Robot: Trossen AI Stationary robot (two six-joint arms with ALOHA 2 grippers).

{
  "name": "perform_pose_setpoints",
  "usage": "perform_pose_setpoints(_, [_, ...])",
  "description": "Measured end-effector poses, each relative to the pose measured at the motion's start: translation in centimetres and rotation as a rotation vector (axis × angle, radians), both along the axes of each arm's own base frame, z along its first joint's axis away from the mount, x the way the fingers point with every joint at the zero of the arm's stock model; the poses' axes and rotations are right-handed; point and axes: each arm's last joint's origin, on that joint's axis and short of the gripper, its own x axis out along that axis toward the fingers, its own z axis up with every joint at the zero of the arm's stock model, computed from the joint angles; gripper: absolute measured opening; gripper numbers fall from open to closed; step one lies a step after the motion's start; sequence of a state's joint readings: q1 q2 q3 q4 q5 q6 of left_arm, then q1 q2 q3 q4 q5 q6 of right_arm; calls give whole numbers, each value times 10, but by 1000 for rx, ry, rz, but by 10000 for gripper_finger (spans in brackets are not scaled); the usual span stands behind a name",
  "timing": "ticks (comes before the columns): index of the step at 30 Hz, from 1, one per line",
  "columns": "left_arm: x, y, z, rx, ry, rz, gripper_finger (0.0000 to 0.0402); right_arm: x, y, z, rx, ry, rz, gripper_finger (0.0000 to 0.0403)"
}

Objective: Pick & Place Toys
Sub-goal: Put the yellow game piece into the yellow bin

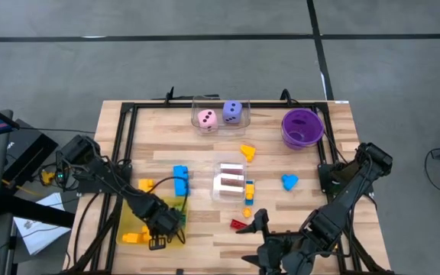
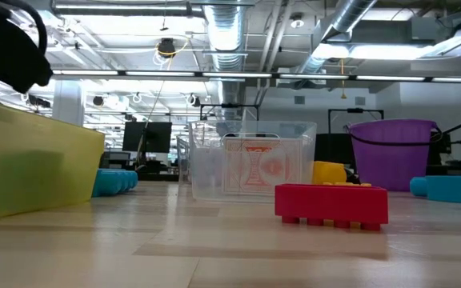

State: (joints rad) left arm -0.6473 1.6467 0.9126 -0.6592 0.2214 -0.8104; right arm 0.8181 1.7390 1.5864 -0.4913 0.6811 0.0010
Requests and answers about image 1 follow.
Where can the small orange round toy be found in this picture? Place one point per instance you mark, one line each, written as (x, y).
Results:
(247, 212)

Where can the long blue toy brick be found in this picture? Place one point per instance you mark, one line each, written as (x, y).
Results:
(181, 179)

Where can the purple plastic bucket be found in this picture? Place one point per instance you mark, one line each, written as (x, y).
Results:
(302, 128)

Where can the black equipment case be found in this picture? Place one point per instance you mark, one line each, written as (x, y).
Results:
(29, 153)

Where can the black metal table frame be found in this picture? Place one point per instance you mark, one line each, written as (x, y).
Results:
(266, 104)

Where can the large yellow toy brick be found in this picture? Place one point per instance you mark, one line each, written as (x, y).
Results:
(132, 238)

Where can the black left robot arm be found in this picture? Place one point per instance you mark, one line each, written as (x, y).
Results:
(105, 179)

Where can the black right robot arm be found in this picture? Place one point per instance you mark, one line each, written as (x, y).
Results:
(342, 202)

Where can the narrow yellow toy brick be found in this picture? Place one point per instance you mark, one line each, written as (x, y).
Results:
(250, 191)

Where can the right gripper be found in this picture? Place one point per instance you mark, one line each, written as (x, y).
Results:
(277, 256)

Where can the yellow T-shaped toy brick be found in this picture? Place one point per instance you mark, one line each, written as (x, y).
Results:
(248, 153)

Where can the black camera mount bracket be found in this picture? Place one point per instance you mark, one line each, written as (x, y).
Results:
(180, 272)

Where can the red toy brick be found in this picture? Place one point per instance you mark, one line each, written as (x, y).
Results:
(237, 223)

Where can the blue rounded toy block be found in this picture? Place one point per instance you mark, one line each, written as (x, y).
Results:
(289, 182)

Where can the dark green toy brick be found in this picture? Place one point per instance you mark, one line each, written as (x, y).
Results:
(183, 219)

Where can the black support beam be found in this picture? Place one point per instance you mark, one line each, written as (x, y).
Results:
(36, 214)

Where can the pink foam die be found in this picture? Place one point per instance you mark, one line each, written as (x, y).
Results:
(208, 120)

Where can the black controller box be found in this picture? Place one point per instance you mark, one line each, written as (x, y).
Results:
(60, 176)

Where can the narrow blue toy brick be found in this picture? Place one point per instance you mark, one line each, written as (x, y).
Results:
(250, 202)

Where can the yellow translucent plastic bin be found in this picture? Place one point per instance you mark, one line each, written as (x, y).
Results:
(128, 221)

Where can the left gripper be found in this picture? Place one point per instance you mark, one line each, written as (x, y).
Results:
(162, 223)

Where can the white paper sheet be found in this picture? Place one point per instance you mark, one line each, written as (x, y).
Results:
(40, 233)

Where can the purple foam die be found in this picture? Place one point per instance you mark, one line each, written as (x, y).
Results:
(232, 112)

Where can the large clear plastic bin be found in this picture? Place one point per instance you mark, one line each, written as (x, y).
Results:
(244, 122)

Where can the small clear plastic container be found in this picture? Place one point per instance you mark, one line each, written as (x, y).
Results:
(229, 160)

